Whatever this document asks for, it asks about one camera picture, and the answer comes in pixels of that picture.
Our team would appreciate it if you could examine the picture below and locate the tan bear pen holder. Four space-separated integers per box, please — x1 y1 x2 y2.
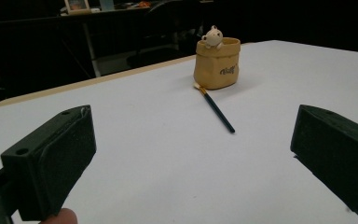
193 25 241 91

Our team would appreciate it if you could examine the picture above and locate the pale blue box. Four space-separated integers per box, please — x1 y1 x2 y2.
99 0 116 12

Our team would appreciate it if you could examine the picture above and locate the framed picture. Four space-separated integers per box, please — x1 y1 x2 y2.
63 0 91 15

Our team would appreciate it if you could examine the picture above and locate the white metal stand leg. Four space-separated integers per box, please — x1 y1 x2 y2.
82 22 102 78

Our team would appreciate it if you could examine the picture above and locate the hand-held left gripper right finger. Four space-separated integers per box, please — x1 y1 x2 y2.
290 104 358 220

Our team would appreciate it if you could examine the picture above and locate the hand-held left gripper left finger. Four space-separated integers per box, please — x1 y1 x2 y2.
0 105 97 221

